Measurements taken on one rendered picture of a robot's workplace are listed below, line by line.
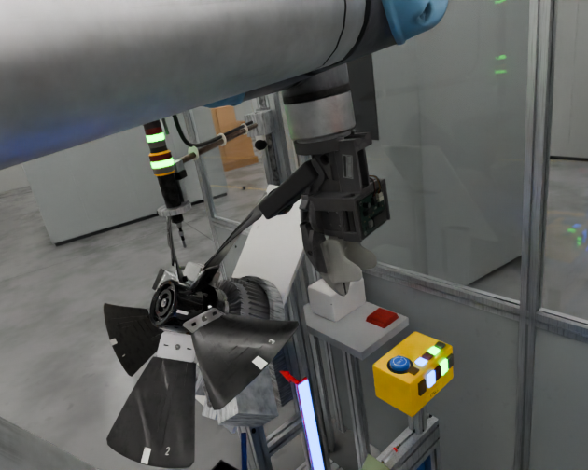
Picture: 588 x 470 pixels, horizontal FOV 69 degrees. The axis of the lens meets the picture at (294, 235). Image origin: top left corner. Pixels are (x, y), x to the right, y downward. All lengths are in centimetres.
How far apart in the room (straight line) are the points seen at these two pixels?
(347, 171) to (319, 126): 6
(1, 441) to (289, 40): 26
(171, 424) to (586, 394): 104
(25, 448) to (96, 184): 621
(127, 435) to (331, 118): 90
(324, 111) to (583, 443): 125
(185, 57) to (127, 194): 639
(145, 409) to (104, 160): 551
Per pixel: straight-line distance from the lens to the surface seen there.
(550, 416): 150
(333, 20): 26
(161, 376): 112
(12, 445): 31
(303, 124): 47
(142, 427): 114
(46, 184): 643
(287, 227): 126
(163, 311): 110
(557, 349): 135
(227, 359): 90
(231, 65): 20
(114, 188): 652
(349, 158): 47
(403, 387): 96
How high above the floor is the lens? 169
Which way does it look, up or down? 21 degrees down
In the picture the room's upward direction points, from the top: 10 degrees counter-clockwise
